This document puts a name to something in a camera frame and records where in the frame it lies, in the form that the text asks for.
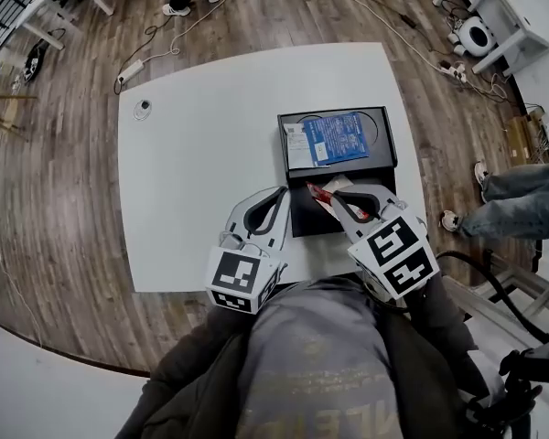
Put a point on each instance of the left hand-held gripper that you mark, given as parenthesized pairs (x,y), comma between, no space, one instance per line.
(233,272)

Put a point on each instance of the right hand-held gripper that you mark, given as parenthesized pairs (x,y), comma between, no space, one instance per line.
(393,259)

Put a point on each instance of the beige packet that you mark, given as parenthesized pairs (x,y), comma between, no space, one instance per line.
(341,183)

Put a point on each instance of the red square packet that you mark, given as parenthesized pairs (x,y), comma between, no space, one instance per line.
(320,192)

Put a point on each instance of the black drawer box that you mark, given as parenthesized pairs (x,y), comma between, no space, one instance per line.
(311,220)

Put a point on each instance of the white printed packet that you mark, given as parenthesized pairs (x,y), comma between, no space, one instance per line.
(297,153)

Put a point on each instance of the blue packet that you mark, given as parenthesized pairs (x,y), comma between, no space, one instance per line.
(336,137)

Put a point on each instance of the person's left forearm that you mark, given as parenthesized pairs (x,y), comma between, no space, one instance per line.
(206,341)

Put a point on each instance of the person's right forearm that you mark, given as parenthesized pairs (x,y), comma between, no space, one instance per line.
(439,318)

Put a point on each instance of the person's torso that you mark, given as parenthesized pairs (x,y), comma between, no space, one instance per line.
(320,359)

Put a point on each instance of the white power strip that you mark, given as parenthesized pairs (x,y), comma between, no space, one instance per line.
(130,72)
(453,70)

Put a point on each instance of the cardboard box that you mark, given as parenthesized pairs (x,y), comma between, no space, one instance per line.
(521,137)

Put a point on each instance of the white round appliance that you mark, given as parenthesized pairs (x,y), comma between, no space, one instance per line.
(463,39)

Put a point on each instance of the black harness gear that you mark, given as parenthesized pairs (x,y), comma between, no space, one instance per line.
(521,382)

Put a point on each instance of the white side table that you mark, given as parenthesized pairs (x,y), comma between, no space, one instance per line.
(508,7)

